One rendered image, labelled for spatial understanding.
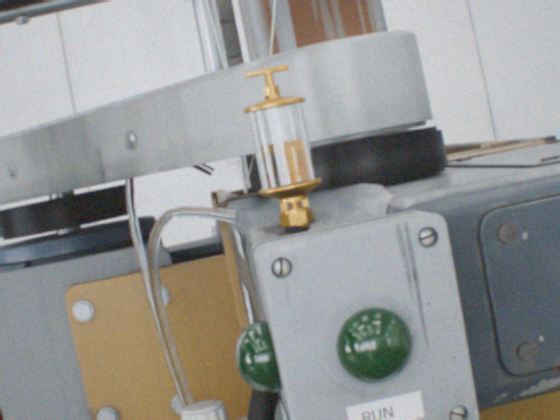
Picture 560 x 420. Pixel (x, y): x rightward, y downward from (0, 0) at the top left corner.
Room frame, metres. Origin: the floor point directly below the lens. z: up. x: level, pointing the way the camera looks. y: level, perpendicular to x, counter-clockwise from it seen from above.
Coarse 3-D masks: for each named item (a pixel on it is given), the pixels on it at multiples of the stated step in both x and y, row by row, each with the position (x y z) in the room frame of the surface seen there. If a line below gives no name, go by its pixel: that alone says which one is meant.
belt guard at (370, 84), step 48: (336, 48) 0.62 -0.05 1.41; (384, 48) 0.62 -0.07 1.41; (144, 96) 0.73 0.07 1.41; (192, 96) 0.70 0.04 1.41; (240, 96) 0.67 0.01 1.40; (336, 96) 0.62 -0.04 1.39; (384, 96) 0.62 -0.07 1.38; (0, 144) 0.87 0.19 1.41; (48, 144) 0.82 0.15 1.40; (96, 144) 0.77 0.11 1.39; (144, 144) 0.74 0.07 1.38; (192, 144) 0.70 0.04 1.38; (240, 144) 0.67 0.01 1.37; (0, 192) 0.88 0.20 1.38; (48, 192) 0.83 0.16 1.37
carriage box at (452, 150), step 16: (448, 144) 1.10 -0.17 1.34; (464, 144) 1.04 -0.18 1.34; (480, 144) 0.98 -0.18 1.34; (496, 144) 0.93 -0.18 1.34; (512, 144) 0.80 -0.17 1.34; (224, 192) 0.98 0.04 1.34; (240, 192) 1.11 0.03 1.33; (528, 400) 0.80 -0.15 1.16; (544, 400) 0.80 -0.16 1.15; (480, 416) 0.80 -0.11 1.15; (496, 416) 0.80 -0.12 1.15; (512, 416) 0.80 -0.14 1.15; (528, 416) 0.80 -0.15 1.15; (544, 416) 0.80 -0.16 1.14
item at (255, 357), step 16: (240, 336) 0.47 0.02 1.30; (256, 336) 0.46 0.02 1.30; (240, 352) 0.46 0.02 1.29; (256, 352) 0.46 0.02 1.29; (272, 352) 0.46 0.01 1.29; (240, 368) 0.47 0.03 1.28; (256, 368) 0.46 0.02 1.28; (272, 368) 0.46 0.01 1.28; (256, 384) 0.46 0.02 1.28; (272, 384) 0.46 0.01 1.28
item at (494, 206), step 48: (336, 144) 0.63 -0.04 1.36; (336, 192) 0.58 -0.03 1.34; (384, 192) 0.55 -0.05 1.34; (432, 192) 0.52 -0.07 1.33; (480, 192) 0.51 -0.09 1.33; (528, 192) 0.51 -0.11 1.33; (480, 240) 0.51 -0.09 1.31; (528, 240) 0.51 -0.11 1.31; (480, 288) 0.51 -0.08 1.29; (528, 288) 0.51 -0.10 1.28; (480, 336) 0.51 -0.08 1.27; (528, 336) 0.51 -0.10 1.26; (480, 384) 0.51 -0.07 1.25; (528, 384) 0.51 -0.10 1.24
